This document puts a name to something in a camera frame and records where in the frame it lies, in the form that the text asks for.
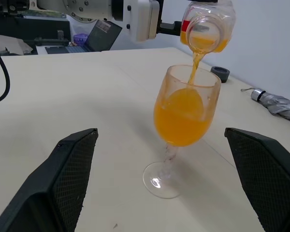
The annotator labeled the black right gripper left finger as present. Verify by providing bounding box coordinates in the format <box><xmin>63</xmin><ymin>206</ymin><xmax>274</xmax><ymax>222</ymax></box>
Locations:
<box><xmin>0</xmin><ymin>128</ymin><xmax>99</xmax><ymax>232</ymax></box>

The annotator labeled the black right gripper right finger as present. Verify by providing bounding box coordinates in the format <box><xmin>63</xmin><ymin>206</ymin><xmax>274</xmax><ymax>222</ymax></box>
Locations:
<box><xmin>224</xmin><ymin>127</ymin><xmax>290</xmax><ymax>232</ymax></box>

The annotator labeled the clear orange juice bottle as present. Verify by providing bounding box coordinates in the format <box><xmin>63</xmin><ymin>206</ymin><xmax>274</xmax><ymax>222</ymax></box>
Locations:
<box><xmin>179</xmin><ymin>0</ymin><xmax>236</xmax><ymax>54</ymax></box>

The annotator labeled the clear wine glass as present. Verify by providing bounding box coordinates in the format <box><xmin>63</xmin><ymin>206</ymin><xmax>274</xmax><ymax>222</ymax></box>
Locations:
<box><xmin>142</xmin><ymin>64</ymin><xmax>222</xmax><ymax>200</ymax></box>

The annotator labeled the dark open laptop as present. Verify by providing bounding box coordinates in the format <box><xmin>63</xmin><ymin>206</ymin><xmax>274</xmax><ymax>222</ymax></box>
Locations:
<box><xmin>44</xmin><ymin>19</ymin><xmax>123</xmax><ymax>55</ymax></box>

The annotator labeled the dark grey round roll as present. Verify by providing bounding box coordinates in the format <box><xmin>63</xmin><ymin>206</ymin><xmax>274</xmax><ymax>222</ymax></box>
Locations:
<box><xmin>210</xmin><ymin>66</ymin><xmax>231</xmax><ymax>84</ymax></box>

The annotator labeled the folded grey purple umbrella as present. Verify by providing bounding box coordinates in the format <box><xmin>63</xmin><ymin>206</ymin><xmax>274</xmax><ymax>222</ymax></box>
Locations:
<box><xmin>240</xmin><ymin>87</ymin><xmax>290</xmax><ymax>127</ymax></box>

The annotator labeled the purple plastic box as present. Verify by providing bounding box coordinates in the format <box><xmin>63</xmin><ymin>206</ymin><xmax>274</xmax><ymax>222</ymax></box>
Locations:
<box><xmin>73</xmin><ymin>33</ymin><xmax>89</xmax><ymax>47</ymax></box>

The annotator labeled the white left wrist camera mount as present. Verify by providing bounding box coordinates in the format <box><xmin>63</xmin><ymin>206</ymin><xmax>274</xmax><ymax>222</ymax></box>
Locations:
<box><xmin>124</xmin><ymin>0</ymin><xmax>164</xmax><ymax>43</ymax></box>

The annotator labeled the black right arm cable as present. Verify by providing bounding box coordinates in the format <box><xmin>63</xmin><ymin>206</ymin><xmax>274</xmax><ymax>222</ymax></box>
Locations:
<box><xmin>0</xmin><ymin>31</ymin><xmax>12</xmax><ymax>106</ymax></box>

